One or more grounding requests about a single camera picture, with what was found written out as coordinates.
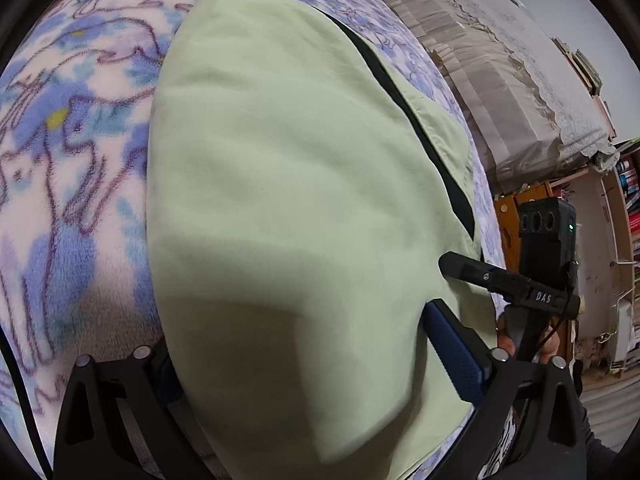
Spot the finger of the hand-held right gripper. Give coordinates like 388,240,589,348
439,252,532,305

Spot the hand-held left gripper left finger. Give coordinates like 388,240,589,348
52,345,216,480

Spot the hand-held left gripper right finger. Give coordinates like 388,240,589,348
424,299,586,480

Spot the green black hooded jacket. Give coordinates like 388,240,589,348
145,0,496,480

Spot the person's right hand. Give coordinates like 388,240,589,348
496,316,563,365

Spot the wooden bookshelf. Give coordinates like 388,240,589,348
597,142,640,376

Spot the black white printed cloth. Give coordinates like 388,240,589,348
477,405,523,480

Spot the lace covered beige furniture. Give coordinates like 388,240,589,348
370,0,618,196

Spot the stack of books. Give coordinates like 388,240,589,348
552,35,618,141

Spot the blue floral fleece blanket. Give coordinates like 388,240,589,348
0,0,506,480

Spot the black cable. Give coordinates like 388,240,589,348
0,330,53,480

